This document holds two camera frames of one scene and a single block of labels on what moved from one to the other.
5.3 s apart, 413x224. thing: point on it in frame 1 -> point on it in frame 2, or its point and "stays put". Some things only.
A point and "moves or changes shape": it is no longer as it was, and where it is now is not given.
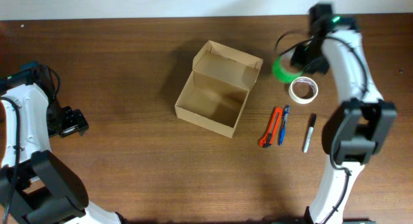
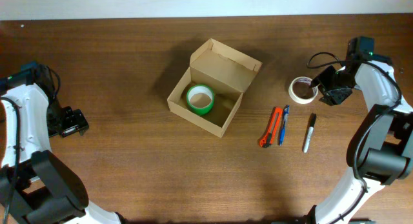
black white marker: x=308 y=138 stays put
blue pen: x=286 y=113 stays put
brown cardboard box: x=215 y=95 moves or changes shape
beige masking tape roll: x=297 y=99 stays put
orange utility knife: x=266 y=141 stays put
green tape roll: x=281 y=74 -> x=200 y=99
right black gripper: x=297 y=60 -> x=330 y=98
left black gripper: x=76 y=122 stays put
